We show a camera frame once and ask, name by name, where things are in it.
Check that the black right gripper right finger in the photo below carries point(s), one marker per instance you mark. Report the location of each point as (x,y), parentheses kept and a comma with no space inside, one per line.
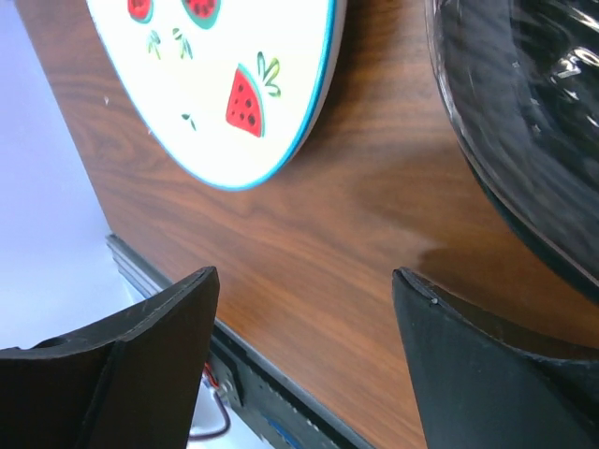
(481,381)

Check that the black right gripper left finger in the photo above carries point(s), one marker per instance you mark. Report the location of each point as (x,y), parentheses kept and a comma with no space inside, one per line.
(129,380)

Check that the white watermelon pattern plate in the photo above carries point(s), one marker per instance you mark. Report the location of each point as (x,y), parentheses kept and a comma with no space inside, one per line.
(230,89)

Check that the black glossy plate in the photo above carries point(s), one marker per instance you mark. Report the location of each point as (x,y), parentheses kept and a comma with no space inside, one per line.
(519,82)

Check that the aluminium rail frame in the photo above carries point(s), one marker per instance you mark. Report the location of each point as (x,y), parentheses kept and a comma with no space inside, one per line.
(143,276)

